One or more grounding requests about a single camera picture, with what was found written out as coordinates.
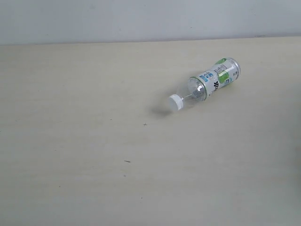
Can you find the clear bottle green lime label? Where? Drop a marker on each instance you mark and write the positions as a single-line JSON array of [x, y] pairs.
[[200, 87]]

